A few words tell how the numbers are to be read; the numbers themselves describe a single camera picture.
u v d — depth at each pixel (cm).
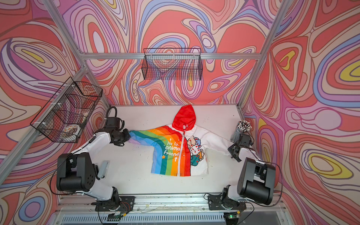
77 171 45
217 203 73
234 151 69
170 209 73
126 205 72
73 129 72
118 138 76
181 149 94
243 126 84
